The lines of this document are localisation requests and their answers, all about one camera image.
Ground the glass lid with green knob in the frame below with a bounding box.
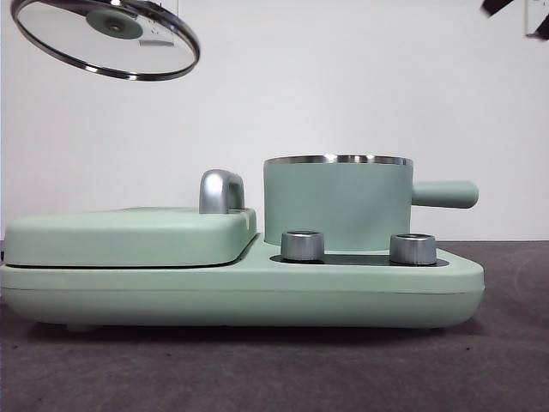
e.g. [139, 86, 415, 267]
[11, 0, 202, 82]

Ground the silver control knob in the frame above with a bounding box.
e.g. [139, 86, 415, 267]
[389, 233, 437, 265]
[281, 230, 326, 262]

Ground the mint green breakfast machine base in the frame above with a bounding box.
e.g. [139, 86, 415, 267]
[0, 233, 486, 334]

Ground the mint green griddle cover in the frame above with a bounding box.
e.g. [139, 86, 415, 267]
[3, 207, 258, 270]

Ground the white wall socket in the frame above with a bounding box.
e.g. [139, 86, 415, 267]
[523, 0, 549, 38]
[139, 0, 179, 46]

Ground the mint green handled pot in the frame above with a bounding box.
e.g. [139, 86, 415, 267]
[262, 154, 480, 252]

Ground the silver griddle cover handle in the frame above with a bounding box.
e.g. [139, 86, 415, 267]
[198, 169, 247, 215]

